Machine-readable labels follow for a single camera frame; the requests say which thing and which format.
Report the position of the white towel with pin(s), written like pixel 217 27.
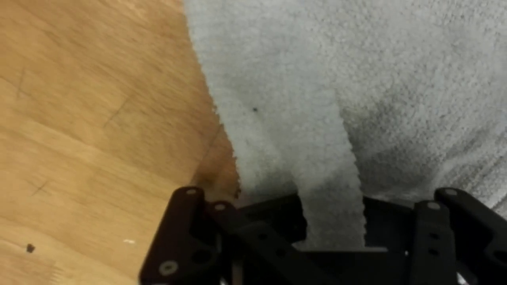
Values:
pixel 326 84

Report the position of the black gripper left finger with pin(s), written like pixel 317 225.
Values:
pixel 210 247

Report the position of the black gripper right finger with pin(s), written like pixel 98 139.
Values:
pixel 459 242

